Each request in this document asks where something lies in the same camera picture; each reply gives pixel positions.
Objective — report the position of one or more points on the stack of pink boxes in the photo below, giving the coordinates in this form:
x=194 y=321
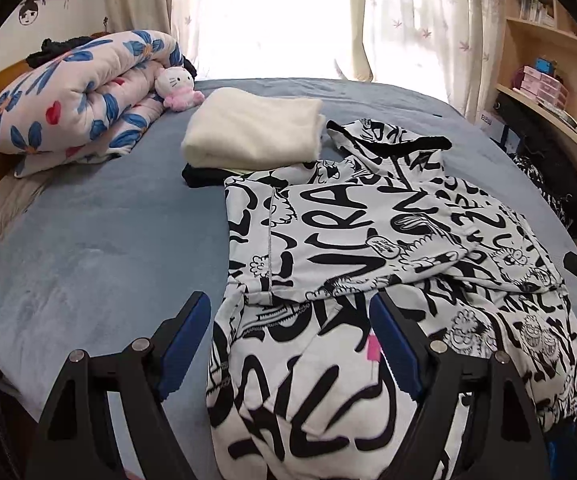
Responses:
x=543 y=85

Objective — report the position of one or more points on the black and white patterned cloth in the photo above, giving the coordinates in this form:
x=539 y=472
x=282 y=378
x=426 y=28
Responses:
x=543 y=190

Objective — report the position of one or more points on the bed with blue sheet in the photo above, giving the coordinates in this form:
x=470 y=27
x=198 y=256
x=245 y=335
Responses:
x=118 y=240

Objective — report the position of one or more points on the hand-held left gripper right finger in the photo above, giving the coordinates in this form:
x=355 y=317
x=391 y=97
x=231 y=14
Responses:
x=396 y=345

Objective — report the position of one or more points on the floral quilt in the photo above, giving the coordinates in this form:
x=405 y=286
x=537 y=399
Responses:
x=68 y=100

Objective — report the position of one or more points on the black and white printed jacket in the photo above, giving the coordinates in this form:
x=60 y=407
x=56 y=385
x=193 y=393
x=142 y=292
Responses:
x=328 y=230

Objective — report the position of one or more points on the wooden shelf unit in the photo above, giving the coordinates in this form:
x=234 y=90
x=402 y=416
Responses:
x=568 y=130

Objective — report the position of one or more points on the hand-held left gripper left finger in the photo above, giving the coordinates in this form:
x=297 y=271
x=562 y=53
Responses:
x=183 y=345

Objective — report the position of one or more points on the white cardboard box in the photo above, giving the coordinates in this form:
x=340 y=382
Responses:
x=487 y=119

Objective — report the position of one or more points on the cream folded blanket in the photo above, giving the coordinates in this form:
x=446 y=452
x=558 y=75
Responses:
x=253 y=125

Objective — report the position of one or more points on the beige pillow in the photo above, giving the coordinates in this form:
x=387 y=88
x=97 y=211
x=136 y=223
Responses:
x=3 y=215

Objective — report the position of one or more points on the black bag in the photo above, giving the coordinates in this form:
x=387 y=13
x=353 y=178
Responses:
x=558 y=160

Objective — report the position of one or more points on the black folded cloth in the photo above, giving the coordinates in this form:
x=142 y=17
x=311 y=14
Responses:
x=203 y=176

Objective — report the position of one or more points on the beige leaf print curtain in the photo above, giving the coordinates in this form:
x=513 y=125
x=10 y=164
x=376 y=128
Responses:
x=148 y=10
x=418 y=35

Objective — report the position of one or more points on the row of books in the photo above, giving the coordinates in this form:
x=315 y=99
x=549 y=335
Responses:
x=535 y=10

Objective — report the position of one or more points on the blue small case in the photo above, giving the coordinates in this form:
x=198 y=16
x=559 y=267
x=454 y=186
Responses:
x=545 y=66

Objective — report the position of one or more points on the face wall sticker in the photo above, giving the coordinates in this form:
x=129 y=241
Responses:
x=31 y=10

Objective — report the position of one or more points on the black fuzzy cloth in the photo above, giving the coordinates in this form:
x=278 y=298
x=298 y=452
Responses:
x=53 y=52

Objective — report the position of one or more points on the white and pink cat plush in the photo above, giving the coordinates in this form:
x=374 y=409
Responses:
x=173 y=85

